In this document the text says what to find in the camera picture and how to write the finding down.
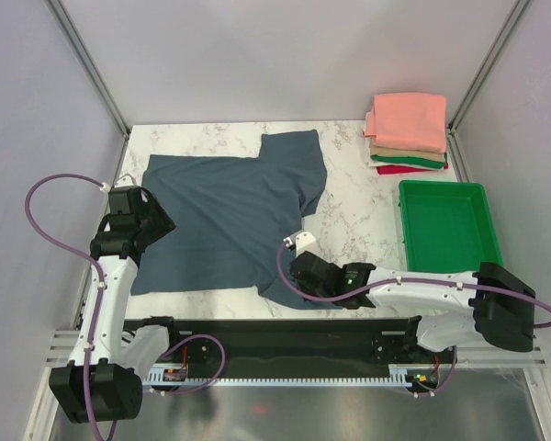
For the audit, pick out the right aluminium frame post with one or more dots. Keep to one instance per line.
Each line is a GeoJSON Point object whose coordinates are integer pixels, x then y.
{"type": "Point", "coordinates": [496, 49]}

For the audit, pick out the folded red t-shirt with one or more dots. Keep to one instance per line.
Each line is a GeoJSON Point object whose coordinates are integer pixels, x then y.
{"type": "Point", "coordinates": [399, 169]}

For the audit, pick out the aluminium frame post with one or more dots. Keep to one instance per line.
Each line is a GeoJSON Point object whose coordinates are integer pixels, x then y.
{"type": "Point", "coordinates": [72, 35]}
{"type": "Point", "coordinates": [496, 49]}

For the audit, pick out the folded green t-shirt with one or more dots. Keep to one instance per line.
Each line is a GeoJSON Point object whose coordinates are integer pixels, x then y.
{"type": "Point", "coordinates": [416, 162]}

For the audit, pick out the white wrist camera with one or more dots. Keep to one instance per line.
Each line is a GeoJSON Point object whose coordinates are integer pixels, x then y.
{"type": "Point", "coordinates": [126, 180]}
{"type": "Point", "coordinates": [301, 241]}

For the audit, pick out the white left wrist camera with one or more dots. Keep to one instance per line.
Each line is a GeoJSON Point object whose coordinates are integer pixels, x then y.
{"type": "Point", "coordinates": [126, 180]}

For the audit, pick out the folded beige t-shirt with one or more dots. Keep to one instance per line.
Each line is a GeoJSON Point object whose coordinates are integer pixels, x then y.
{"type": "Point", "coordinates": [384, 151]}

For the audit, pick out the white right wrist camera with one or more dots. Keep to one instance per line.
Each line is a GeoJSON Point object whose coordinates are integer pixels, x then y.
{"type": "Point", "coordinates": [301, 241]}

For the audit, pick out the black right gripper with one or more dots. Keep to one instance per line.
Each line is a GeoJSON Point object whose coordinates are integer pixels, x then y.
{"type": "Point", "coordinates": [300, 287]}

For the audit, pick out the blue-grey t-shirt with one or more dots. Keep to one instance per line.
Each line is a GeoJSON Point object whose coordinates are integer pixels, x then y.
{"type": "Point", "coordinates": [231, 214]}

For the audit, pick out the left aluminium frame post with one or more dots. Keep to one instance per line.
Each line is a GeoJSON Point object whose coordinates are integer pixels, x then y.
{"type": "Point", "coordinates": [72, 35]}

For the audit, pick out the white slotted cable duct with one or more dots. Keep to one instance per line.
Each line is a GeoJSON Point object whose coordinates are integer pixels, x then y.
{"type": "Point", "coordinates": [170, 376]}

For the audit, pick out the folded salmon pink t-shirt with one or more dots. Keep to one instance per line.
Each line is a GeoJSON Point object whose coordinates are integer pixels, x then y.
{"type": "Point", "coordinates": [408, 121]}

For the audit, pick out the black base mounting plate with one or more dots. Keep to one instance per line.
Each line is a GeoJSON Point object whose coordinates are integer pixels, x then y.
{"type": "Point", "coordinates": [383, 341]}

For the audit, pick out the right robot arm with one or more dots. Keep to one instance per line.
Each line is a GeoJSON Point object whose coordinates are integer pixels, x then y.
{"type": "Point", "coordinates": [490, 305]}

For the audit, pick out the green plastic tray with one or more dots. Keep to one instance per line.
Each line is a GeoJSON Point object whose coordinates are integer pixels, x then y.
{"type": "Point", "coordinates": [447, 226]}

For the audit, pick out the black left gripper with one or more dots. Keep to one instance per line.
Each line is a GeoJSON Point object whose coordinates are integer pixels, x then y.
{"type": "Point", "coordinates": [163, 222]}

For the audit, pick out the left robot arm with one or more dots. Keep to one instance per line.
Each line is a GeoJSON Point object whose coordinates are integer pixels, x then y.
{"type": "Point", "coordinates": [102, 380]}

